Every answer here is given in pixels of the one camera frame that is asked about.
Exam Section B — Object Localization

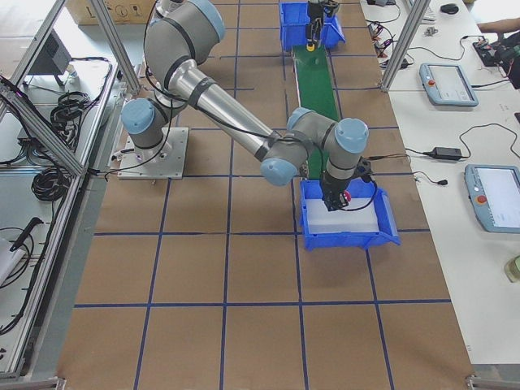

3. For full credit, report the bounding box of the lower teach pendant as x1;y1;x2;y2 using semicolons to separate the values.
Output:
464;164;519;234

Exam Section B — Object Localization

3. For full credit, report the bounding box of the cardboard box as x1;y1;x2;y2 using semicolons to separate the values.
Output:
66;0;156;25

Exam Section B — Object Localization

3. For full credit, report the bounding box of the blue left plastic bin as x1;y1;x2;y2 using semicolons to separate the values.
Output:
279;1;346;51

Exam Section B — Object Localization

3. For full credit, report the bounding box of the blue right plastic bin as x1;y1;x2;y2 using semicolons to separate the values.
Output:
300;179;401;250

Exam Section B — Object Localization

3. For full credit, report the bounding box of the teach pendant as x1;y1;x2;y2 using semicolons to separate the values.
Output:
464;164;519;234
419;63;479;108

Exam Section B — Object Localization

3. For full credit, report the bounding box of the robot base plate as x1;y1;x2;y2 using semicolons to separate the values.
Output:
116;126;189;180

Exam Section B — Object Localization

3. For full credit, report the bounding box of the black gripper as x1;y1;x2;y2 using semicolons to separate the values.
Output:
305;0;338;44
320;180;345;211

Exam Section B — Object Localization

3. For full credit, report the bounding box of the blue plastic bin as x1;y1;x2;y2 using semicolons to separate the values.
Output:
279;1;346;51
300;179;401;250

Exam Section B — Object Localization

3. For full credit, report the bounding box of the aluminium frame post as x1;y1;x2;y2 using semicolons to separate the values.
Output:
379;0;430;92

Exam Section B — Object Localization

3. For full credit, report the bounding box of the black power adapter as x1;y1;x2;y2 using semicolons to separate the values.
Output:
423;146;464;161

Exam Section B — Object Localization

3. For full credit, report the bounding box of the green conveyor belt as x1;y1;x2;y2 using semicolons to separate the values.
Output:
292;44;342;182

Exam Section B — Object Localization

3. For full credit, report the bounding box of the red mushroom push button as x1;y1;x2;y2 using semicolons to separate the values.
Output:
341;190;352;207

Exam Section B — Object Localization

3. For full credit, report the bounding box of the upper teach pendant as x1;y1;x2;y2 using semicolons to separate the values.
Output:
419;63;479;108

